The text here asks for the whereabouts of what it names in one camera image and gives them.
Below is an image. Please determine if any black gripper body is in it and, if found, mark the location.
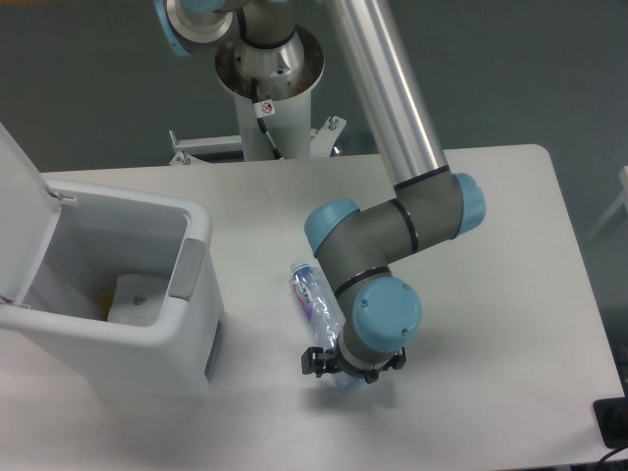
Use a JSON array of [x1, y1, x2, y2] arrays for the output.
[[335, 351, 392, 384]]

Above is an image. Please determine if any colourful trash in can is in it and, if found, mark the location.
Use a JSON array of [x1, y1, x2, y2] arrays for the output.
[[97, 292, 115, 312]]

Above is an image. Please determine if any white trash can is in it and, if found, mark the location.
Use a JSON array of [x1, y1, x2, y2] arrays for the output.
[[1, 180, 224, 398]]

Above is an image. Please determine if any white metal base frame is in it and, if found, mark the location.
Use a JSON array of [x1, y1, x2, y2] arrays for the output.
[[168, 115, 384, 166]]

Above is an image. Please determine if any black device at edge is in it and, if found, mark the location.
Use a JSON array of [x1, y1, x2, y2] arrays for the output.
[[593, 396, 627, 448]]

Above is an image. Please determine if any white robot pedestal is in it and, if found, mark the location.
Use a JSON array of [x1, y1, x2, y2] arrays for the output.
[[215, 26, 325, 161]]

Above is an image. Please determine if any white furniture at right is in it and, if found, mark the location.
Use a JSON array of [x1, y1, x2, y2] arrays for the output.
[[598, 166, 627, 232]]

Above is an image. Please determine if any white trash can lid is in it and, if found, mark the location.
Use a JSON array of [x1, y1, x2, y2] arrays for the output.
[[1, 129, 61, 304]]

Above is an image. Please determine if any clear plastic water bottle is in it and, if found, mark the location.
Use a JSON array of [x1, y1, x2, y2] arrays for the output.
[[286, 259, 367, 396]]

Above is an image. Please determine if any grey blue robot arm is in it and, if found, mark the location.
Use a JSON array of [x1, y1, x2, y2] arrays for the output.
[[153, 1, 486, 383]]

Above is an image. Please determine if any black cable on pedestal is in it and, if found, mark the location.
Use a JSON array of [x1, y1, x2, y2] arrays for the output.
[[249, 76, 286, 161]]

